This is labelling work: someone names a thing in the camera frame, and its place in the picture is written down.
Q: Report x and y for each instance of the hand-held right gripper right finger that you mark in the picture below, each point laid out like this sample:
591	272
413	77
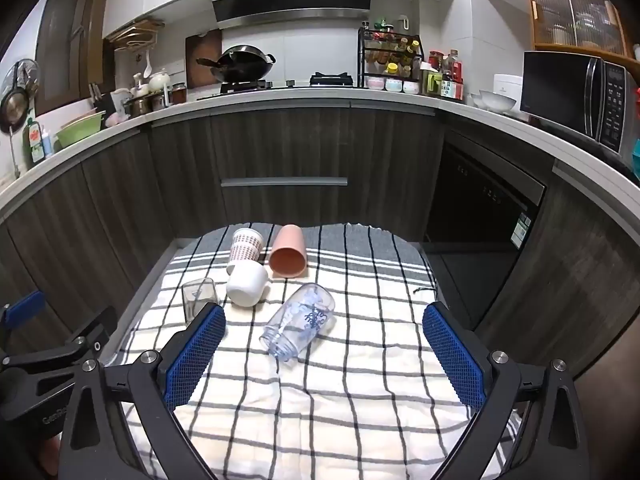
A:
455	355

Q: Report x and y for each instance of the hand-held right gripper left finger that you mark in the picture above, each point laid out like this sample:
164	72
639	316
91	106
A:
195	355

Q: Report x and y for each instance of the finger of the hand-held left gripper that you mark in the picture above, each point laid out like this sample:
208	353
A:
75	347
22	309

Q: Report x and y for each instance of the clear glass cup blue print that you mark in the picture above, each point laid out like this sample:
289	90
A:
300	320

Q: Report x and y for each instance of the small clear glass cup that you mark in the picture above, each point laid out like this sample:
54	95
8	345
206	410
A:
199	297

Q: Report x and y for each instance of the white cup red dot pattern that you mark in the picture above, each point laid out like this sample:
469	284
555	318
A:
245	247

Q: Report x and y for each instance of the terracotta pink cup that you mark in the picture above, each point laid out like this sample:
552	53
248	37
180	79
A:
288	255

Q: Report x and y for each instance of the white black checked cloth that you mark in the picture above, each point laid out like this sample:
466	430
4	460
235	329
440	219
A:
325	410

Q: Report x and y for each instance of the black built-in dishwasher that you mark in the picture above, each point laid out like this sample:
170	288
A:
480	200

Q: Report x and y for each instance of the green bottle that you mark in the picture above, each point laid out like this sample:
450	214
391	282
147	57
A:
34	142

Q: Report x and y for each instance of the green bowl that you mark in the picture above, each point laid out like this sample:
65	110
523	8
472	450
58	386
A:
80	130

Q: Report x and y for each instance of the hanging frying pan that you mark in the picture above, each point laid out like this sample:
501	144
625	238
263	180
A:
15	105

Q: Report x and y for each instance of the black knife block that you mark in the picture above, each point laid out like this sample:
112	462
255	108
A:
102	100

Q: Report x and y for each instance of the dark wood kitchen cabinet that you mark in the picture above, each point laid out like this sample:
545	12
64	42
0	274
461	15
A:
300	150

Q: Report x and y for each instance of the stack of white bowls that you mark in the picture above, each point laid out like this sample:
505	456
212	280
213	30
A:
492	101

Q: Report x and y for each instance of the brown glass jar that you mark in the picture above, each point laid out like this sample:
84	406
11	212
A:
179	94

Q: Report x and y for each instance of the white teapot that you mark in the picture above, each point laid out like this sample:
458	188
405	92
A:
160	81

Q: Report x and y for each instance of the white rice cooker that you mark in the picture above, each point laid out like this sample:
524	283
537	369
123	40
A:
507	89

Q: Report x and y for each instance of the group of sauce bottles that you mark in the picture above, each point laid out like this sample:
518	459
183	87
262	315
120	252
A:
444	77

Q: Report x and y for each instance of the black gas stove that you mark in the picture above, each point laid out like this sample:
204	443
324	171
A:
280	86

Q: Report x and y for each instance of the black microwave oven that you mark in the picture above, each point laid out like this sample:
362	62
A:
570	95

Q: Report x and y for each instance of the black wok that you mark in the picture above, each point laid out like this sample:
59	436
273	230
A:
245	62

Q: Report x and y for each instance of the dark wooden cutting board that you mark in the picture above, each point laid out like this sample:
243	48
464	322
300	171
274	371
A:
197	55

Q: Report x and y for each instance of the black spice rack with bottles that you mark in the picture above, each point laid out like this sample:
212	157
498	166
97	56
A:
390	60

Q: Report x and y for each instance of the wooden glass-door cabinet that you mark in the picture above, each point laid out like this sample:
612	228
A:
575	15

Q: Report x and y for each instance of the wooden wall rack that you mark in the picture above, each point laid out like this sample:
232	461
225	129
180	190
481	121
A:
135	34

